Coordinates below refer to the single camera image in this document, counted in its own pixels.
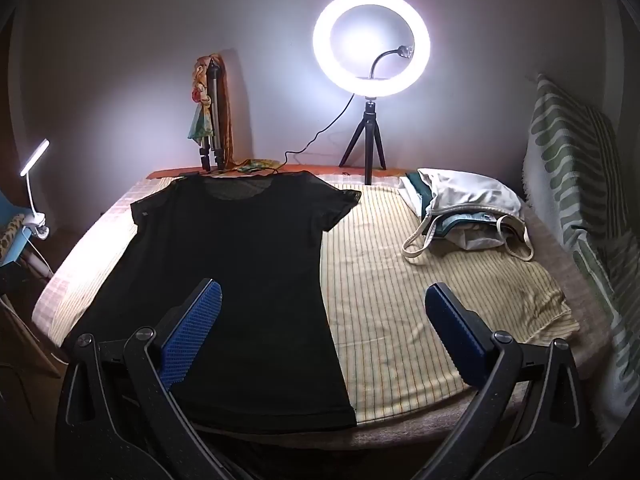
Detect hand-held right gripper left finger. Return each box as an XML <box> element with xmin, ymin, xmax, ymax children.
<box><xmin>59</xmin><ymin>278</ymin><xmax>224</xmax><ymax>441</ymax></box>

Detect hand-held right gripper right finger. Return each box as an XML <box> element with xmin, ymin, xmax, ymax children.
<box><xmin>424</xmin><ymin>282</ymin><xmax>591</xmax><ymax>441</ymax></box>

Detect black t-shirt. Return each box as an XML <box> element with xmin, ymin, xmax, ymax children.
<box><xmin>62</xmin><ymin>170</ymin><xmax>362</xmax><ymax>433</ymax></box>

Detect yellow striped blanket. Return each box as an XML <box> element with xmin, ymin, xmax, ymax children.
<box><xmin>60</xmin><ymin>172</ymin><xmax>581</xmax><ymax>423</ymax></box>

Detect beige checkered blanket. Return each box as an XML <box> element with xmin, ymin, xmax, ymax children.
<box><xmin>31</xmin><ymin>167</ymin><xmax>618</xmax><ymax>453</ymax></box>

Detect white garment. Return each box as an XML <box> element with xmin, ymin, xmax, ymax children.
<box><xmin>400</xmin><ymin>167</ymin><xmax>522</xmax><ymax>221</ymax></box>

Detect colourful printed scarf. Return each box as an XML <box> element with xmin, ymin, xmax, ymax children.
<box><xmin>187</xmin><ymin>51</ymin><xmax>281</xmax><ymax>175</ymax></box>

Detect green patterned pillow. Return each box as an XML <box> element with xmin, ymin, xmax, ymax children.
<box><xmin>522</xmin><ymin>74</ymin><xmax>633</xmax><ymax>436</ymax></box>

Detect blue chair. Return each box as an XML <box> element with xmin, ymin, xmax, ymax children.
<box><xmin>0</xmin><ymin>190</ymin><xmax>31</xmax><ymax>266</ymax></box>

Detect folded grey tripod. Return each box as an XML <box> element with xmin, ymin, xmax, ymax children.
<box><xmin>199</xmin><ymin>57</ymin><xmax>227</xmax><ymax>173</ymax></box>

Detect small black tripod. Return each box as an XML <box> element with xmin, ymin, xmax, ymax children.
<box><xmin>338</xmin><ymin>95</ymin><xmax>388</xmax><ymax>186</ymax></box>

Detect white clip lamp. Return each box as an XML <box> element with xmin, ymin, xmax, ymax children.
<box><xmin>20</xmin><ymin>139</ymin><xmax>51</xmax><ymax>238</ymax></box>

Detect black gooseneck phone holder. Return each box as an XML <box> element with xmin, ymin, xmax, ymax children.
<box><xmin>356</xmin><ymin>46</ymin><xmax>415</xmax><ymax>81</ymax></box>

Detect cream strappy top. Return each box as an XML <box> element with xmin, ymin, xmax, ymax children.
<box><xmin>402</xmin><ymin>205</ymin><xmax>535</xmax><ymax>262</ymax></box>

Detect orange wooden bed frame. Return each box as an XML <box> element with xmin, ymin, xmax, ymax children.
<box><xmin>147</xmin><ymin>162</ymin><xmax>416</xmax><ymax>181</ymax></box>

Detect black ring light cable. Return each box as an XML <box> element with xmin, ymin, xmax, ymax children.
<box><xmin>240</xmin><ymin>92</ymin><xmax>357</xmax><ymax>176</ymax></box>

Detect white ring light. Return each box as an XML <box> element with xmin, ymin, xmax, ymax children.
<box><xmin>312</xmin><ymin>0</ymin><xmax>431</xmax><ymax>98</ymax></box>

